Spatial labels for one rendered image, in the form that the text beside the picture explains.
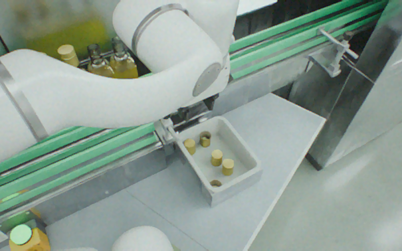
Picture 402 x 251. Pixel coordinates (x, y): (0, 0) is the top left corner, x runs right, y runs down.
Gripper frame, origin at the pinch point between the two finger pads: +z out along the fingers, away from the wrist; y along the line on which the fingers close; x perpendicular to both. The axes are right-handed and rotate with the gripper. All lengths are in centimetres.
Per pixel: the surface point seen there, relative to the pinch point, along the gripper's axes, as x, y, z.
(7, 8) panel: -40.2, 26.0, -0.8
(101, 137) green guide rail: -15.4, 19.4, 26.2
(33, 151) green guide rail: -16.1, 35.5, 20.4
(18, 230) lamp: -2, 46, 27
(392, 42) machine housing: -5, -81, 25
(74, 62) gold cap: -24.5, 17.8, 5.0
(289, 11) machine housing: -39, -65, 35
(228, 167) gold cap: 6.7, -9.2, 31.9
